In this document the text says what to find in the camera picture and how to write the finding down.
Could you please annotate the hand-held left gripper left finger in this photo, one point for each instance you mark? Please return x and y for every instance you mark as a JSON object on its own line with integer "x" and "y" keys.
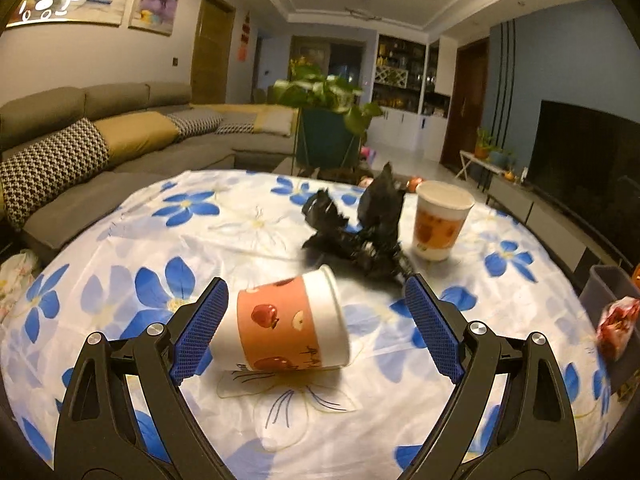
{"x": 200, "y": 330}

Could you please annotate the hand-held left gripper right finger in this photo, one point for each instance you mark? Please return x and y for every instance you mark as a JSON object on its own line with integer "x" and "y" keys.
{"x": 432, "y": 325}

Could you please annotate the apple print paper cup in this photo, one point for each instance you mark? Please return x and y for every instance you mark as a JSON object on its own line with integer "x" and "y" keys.
{"x": 440, "y": 225}
{"x": 280, "y": 320}

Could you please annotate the grey plastic bin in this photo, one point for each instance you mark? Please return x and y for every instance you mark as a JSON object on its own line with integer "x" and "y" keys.
{"x": 605, "y": 285}

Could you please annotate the red white plastic bag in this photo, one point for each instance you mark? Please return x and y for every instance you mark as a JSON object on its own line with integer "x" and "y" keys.
{"x": 620, "y": 325}

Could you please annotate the black plastic bag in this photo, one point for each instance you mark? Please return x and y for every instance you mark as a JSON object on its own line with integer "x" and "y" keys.
{"x": 375, "y": 220}

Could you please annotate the blue floral tablecloth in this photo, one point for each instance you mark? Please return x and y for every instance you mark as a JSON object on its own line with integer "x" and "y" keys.
{"x": 150, "y": 220}

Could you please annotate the orange toy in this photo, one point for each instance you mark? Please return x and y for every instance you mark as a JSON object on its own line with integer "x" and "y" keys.
{"x": 415, "y": 185}

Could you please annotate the grey television cabinet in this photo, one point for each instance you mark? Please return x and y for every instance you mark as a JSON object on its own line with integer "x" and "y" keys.
{"x": 540, "y": 210}

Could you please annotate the grey sofa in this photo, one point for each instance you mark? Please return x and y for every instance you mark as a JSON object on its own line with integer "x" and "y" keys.
{"x": 150, "y": 172}

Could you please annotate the small orange ornament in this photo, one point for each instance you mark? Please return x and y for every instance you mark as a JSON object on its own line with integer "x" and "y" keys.
{"x": 508, "y": 175}

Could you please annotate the white side table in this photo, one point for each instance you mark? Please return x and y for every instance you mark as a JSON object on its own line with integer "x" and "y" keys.
{"x": 475, "y": 156}

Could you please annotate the plant in blue pot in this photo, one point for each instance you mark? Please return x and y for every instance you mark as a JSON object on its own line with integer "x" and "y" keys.
{"x": 500, "y": 159}

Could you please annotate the plant in orange pot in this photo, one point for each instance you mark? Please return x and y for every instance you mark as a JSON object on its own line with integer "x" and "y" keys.
{"x": 482, "y": 150}

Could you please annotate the white floral bag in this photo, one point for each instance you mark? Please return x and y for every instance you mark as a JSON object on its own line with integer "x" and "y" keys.
{"x": 17, "y": 280}

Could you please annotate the white display cabinet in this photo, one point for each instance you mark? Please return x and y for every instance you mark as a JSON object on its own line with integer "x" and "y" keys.
{"x": 400, "y": 125}

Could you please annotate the small houndstooth cushion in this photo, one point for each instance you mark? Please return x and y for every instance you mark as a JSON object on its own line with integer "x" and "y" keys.
{"x": 235, "y": 128}
{"x": 195, "y": 124}

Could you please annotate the yellow cushion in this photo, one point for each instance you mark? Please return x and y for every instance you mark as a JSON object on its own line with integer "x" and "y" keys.
{"x": 275, "y": 120}
{"x": 135, "y": 135}

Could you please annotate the dark green planter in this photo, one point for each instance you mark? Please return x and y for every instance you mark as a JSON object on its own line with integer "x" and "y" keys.
{"x": 325, "y": 140}

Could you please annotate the black television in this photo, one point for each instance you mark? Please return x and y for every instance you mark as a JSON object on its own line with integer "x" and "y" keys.
{"x": 585, "y": 170}

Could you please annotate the large houndstooth cushion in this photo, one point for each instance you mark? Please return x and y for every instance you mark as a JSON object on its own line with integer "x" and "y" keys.
{"x": 55, "y": 165}

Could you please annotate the dark wooden door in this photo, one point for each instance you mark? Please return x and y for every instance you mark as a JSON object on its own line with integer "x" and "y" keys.
{"x": 467, "y": 105}

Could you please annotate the green pothos plant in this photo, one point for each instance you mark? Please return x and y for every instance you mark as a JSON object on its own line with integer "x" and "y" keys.
{"x": 325, "y": 92}

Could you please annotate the light wooden door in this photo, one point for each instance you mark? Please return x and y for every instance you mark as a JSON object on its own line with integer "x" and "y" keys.
{"x": 212, "y": 50}

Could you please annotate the yellow flower bouquet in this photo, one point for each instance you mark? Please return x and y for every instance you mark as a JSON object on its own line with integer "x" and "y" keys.
{"x": 302, "y": 67}

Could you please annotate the red wall hanging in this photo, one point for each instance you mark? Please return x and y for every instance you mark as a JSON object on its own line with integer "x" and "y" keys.
{"x": 245, "y": 37}

